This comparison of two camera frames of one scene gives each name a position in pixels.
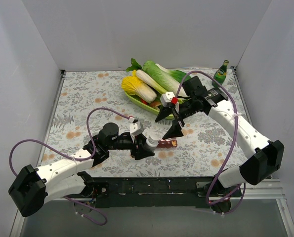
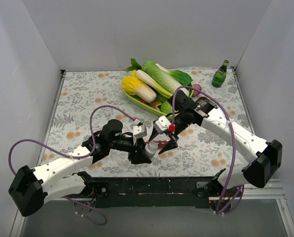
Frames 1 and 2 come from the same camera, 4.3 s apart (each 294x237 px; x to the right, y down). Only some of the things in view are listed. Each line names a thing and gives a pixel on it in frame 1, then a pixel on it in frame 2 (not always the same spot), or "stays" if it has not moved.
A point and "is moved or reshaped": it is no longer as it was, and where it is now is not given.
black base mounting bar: x=150 y=191 stays
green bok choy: x=177 y=75 stays
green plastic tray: x=155 y=109 stays
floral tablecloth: x=87 y=99 stays
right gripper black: x=177 y=114 → x=174 y=127
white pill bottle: x=152 y=142 is moved or reshaped
